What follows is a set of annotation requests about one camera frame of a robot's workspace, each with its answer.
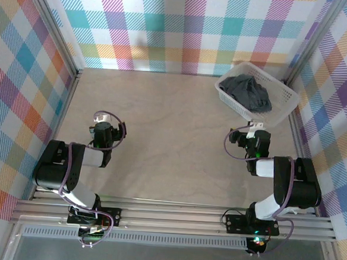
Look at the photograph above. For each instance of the aluminium table side rail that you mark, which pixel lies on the aluminium table side rail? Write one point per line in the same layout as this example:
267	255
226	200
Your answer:
300	136
63	107

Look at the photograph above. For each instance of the small circuit board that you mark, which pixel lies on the small circuit board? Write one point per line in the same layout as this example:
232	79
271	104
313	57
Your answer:
90	232
258	242

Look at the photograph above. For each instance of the wide aluminium base rail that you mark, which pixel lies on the wide aluminium base rail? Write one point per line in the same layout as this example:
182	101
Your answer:
170	219

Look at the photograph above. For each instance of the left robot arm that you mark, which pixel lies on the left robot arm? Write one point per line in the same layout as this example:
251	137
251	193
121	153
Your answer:
52	163

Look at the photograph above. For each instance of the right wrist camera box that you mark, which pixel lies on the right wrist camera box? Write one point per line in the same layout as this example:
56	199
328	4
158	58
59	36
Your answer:
254	126

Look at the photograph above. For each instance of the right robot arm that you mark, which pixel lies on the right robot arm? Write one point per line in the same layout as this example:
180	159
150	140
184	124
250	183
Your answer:
303	186

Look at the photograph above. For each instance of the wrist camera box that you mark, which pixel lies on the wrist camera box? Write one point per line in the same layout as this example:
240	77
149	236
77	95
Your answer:
102	118
254	126

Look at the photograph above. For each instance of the dark grey t-shirt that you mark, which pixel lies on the dark grey t-shirt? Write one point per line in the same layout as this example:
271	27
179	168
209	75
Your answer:
247	90

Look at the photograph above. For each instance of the aluminium frame post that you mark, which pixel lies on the aluminium frame post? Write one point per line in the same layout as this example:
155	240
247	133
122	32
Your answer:
55	29
315	41

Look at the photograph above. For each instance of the white plastic mesh basket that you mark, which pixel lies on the white plastic mesh basket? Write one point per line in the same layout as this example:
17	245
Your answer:
283	93

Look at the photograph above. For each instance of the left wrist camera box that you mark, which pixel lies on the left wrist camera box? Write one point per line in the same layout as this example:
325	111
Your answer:
102	118

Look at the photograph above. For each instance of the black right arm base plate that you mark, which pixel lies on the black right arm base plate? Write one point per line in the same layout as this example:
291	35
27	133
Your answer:
235	223

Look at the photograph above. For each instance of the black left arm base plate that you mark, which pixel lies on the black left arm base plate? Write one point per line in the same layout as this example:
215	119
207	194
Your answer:
112	216

